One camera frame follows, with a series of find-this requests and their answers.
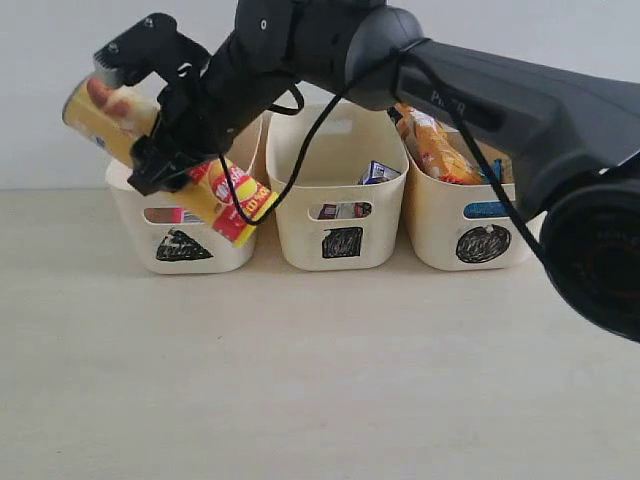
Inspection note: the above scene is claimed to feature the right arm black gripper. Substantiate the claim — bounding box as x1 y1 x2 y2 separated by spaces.
127 34 295 195

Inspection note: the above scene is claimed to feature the pink Lays chips can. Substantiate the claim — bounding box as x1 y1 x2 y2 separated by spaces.
143 206 202 225

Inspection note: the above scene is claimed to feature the yellow Lays chips can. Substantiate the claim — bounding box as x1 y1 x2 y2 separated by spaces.
62 79 277 247

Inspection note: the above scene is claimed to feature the blue white milk carton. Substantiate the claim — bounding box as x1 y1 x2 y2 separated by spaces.
317 159 402 221

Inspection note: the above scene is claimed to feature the orange instant noodle bag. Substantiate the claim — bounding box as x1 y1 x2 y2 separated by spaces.
389 103 484 185

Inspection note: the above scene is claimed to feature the blue instant noodle bag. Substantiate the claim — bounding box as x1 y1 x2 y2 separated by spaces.
463 158 507 219

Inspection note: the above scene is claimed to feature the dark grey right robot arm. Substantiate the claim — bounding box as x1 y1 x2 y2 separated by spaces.
108 1 639 341

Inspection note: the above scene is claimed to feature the left cream plastic bin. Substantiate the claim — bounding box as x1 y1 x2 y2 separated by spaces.
105 114 264 277

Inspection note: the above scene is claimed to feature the middle cream plastic bin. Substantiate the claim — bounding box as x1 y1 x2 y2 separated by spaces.
266 102 409 271

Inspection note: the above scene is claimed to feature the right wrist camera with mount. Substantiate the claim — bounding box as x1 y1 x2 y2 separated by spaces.
93 13 210 88

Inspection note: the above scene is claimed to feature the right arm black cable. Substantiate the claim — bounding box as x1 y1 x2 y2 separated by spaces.
219 44 551 271

